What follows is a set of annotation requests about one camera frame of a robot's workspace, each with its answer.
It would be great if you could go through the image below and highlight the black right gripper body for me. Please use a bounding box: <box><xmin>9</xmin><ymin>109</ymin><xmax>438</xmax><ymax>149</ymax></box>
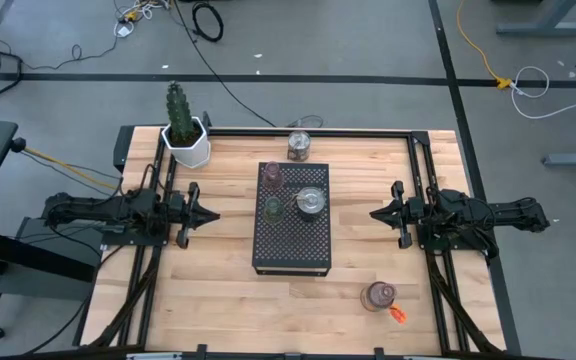
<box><xmin>390</xmin><ymin>179</ymin><xmax>426</xmax><ymax>251</ymax></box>

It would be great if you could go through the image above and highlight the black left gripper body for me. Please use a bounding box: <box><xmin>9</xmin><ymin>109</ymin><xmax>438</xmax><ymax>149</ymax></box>
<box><xmin>164</xmin><ymin>179</ymin><xmax>200</xmax><ymax>248</ymax></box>

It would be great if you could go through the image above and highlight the small clear glass cup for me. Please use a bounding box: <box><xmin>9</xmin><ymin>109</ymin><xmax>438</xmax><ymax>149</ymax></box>
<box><xmin>262</xmin><ymin>196</ymin><xmax>286</xmax><ymax>225</ymax></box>

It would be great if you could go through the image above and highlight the tin candle with orange tag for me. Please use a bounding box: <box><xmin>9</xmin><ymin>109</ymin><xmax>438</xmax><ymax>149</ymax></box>
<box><xmin>359</xmin><ymin>280</ymin><xmax>409</xmax><ymax>326</ymax></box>

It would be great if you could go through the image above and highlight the tin candle with white tag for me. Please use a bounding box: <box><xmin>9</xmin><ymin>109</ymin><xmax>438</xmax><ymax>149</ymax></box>
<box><xmin>287</xmin><ymin>185</ymin><xmax>328</xmax><ymax>223</ymax></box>

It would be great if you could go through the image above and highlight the white hexagonal plant pot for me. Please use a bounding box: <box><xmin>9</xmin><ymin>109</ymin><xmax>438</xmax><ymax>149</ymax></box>
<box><xmin>160</xmin><ymin>116</ymin><xmax>213</xmax><ymax>170</ymax></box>

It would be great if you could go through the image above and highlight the black perforated metal shelf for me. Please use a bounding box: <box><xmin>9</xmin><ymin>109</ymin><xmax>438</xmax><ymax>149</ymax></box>
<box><xmin>251</xmin><ymin>161</ymin><xmax>333</xmax><ymax>278</ymax></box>

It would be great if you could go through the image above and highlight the green cactus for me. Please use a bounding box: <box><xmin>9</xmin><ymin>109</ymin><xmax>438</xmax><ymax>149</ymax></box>
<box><xmin>165</xmin><ymin>80</ymin><xmax>197</xmax><ymax>144</ymax></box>

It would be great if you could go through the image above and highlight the grey desk foot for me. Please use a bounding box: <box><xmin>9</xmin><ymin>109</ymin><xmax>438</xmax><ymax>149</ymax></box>
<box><xmin>495</xmin><ymin>0</ymin><xmax>576</xmax><ymax>37</ymax></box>
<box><xmin>541</xmin><ymin>152</ymin><xmax>576</xmax><ymax>167</ymax></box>

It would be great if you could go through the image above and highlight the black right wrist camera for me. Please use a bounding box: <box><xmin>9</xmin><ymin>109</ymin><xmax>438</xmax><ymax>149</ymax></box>
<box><xmin>406</xmin><ymin>197</ymin><xmax>427</xmax><ymax>217</ymax></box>

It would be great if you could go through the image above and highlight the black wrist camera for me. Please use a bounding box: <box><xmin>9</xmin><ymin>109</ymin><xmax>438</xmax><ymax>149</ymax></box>
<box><xmin>164</xmin><ymin>192</ymin><xmax>185</xmax><ymax>216</ymax></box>
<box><xmin>406</xmin><ymin>197</ymin><xmax>427</xmax><ymax>217</ymax></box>

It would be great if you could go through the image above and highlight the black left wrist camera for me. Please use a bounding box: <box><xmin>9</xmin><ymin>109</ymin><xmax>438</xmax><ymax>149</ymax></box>
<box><xmin>164</xmin><ymin>192</ymin><xmax>185</xmax><ymax>216</ymax></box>

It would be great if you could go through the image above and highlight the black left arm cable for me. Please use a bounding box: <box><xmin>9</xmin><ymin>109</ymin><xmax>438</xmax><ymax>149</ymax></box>
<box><xmin>135</xmin><ymin>162</ymin><xmax>163</xmax><ymax>195</ymax></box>

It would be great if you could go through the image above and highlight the black aluminium table frame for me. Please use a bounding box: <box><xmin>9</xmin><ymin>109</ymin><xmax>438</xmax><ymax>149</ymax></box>
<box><xmin>75</xmin><ymin>124</ymin><xmax>509</xmax><ymax>360</ymax></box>

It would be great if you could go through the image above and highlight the grey cable loop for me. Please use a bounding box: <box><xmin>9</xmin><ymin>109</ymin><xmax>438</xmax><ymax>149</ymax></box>
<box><xmin>287</xmin><ymin>113</ymin><xmax>325</xmax><ymax>129</ymax></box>

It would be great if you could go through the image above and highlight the long black floor cable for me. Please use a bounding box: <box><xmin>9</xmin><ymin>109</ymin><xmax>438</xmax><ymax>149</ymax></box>
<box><xmin>172</xmin><ymin>0</ymin><xmax>276</xmax><ymax>128</ymax></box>

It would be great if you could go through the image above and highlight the yellow extension cable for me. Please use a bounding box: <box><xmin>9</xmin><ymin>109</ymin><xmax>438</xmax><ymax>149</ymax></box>
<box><xmin>456</xmin><ymin>0</ymin><xmax>513</xmax><ymax>91</ymax></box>

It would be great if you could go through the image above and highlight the white floor cable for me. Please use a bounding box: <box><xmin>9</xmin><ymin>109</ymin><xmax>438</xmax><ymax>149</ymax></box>
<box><xmin>510</xmin><ymin>65</ymin><xmax>576</xmax><ymax>121</ymax></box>

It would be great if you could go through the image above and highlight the coiled black cable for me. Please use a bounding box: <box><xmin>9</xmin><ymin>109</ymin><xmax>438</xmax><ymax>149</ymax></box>
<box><xmin>191</xmin><ymin>2</ymin><xmax>225</xmax><ymax>44</ymax></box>

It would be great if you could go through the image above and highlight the white and yellow cable bundle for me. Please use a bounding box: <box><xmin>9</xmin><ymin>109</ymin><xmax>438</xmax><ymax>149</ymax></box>
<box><xmin>116</xmin><ymin>0</ymin><xmax>172</xmax><ymax>24</ymax></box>

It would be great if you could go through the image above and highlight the thin black floor cable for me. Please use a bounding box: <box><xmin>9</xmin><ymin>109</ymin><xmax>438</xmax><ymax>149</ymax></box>
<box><xmin>20</xmin><ymin>34</ymin><xmax>122</xmax><ymax>72</ymax></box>

